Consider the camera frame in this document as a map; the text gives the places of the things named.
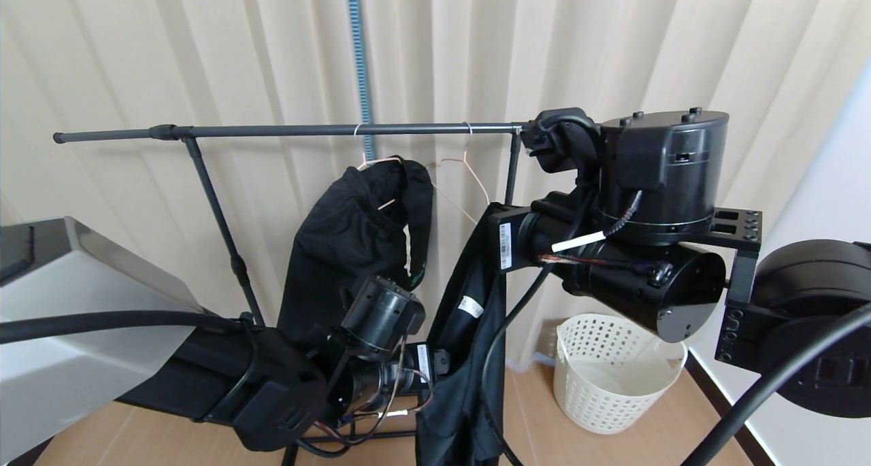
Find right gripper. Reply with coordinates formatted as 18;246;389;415
487;192;727;345

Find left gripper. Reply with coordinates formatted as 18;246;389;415
351;342;451;414

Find black sleeveless shirt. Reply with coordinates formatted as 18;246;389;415
415;204;538;466

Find black shorts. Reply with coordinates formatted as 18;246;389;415
276;156;435;348

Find pink clothes hanger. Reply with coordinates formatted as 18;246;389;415
435;122;491;225
352;124;404;212

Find white laundry basket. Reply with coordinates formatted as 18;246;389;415
553;313;688;434

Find black clothes rack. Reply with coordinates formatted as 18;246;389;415
53;122;538;466

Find beige curtain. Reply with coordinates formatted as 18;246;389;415
0;0;871;382

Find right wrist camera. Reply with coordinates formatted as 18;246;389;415
521;107;603;176

